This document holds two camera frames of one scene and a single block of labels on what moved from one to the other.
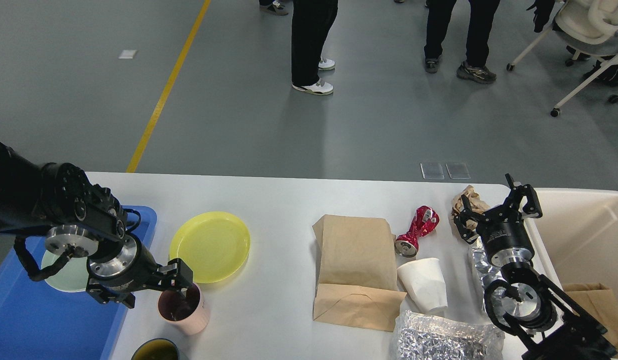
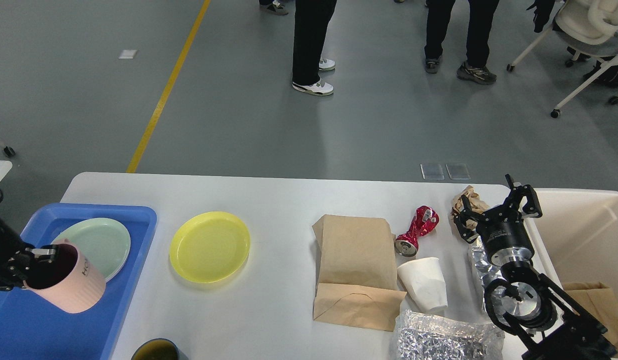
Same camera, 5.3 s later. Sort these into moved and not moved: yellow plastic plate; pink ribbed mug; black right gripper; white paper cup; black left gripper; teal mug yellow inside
Moved: pink ribbed mug; black left gripper
Not moved: teal mug yellow inside; yellow plastic plate; white paper cup; black right gripper
